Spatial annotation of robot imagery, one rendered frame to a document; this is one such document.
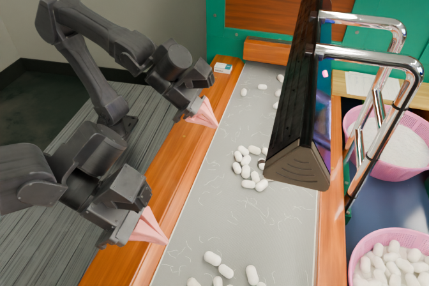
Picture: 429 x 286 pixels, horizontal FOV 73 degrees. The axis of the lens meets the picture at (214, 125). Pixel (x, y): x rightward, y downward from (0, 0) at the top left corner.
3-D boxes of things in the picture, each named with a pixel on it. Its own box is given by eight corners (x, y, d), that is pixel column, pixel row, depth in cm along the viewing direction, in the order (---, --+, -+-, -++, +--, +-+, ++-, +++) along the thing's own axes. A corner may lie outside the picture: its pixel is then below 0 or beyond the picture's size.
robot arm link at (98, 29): (160, 39, 66) (59, -21, 71) (134, 57, 61) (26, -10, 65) (155, 79, 76) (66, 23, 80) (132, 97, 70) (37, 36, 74)
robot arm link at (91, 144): (112, 126, 50) (48, 94, 40) (136, 154, 45) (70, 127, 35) (70, 177, 50) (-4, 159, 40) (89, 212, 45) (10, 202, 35)
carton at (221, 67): (214, 71, 107) (214, 66, 106) (216, 66, 110) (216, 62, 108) (229, 74, 106) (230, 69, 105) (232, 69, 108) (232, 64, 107)
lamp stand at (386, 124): (269, 206, 76) (306, 48, 46) (279, 151, 90) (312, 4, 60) (346, 225, 72) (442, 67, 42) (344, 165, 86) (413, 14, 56)
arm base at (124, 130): (135, 101, 97) (115, 98, 98) (106, 143, 82) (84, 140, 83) (139, 119, 102) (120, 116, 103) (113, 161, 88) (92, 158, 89)
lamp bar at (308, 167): (261, 179, 37) (268, 139, 32) (300, 6, 81) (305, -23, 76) (327, 195, 35) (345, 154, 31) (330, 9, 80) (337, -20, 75)
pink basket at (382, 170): (384, 205, 76) (400, 184, 69) (316, 140, 94) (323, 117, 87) (450, 170, 84) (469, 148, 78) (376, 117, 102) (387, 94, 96)
